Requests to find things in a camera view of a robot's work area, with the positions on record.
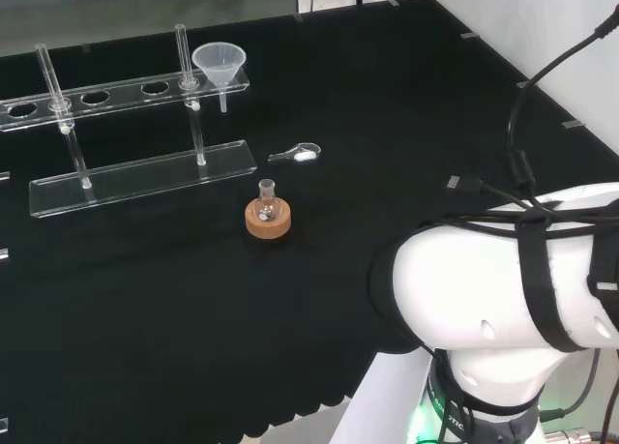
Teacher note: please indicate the clear plastic funnel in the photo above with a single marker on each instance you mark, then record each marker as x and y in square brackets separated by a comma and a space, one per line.
[218, 61]

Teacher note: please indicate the glass weighing funnel with powder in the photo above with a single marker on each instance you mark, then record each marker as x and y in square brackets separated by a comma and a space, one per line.
[302, 155]

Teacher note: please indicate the clear acrylic funnel stand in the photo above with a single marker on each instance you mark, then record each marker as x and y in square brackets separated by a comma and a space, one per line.
[145, 173]

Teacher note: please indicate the small round-bottom glass flask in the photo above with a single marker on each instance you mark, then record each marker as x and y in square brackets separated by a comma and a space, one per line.
[267, 207]

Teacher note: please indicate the black bench cloth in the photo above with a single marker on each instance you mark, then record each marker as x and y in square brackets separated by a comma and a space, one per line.
[338, 100]

